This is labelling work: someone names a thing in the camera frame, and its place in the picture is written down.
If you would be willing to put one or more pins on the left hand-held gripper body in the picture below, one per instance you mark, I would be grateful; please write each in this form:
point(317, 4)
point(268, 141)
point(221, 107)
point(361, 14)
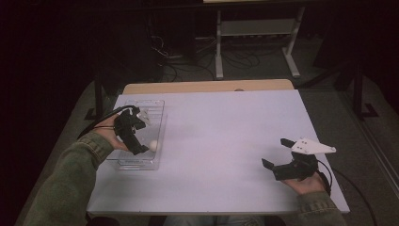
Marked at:
point(125, 128)

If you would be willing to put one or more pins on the clear plastic tray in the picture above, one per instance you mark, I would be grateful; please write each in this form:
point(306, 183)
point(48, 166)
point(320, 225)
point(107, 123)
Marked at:
point(153, 163)

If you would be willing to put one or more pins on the person's left hand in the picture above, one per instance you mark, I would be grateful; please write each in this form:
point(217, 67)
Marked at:
point(108, 133)

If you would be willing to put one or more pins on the person's right hand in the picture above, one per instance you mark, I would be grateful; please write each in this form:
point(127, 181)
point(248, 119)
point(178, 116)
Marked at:
point(306, 185)

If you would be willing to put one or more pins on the metal floor rail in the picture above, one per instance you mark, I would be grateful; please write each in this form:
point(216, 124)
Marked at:
point(381, 160)

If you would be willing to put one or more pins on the wooden table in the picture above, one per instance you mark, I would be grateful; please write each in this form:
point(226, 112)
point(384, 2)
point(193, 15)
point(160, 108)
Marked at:
point(188, 86)

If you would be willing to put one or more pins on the black metal stand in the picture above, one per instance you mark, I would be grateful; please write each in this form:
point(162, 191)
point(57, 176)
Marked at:
point(98, 94)
point(358, 94)

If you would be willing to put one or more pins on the white ball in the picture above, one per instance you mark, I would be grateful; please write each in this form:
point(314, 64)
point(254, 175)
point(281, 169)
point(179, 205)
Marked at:
point(154, 145)

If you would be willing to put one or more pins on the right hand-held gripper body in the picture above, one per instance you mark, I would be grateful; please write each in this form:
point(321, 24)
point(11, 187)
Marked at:
point(295, 169)

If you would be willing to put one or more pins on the white metal desk frame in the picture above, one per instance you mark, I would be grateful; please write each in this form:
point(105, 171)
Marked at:
point(257, 27)

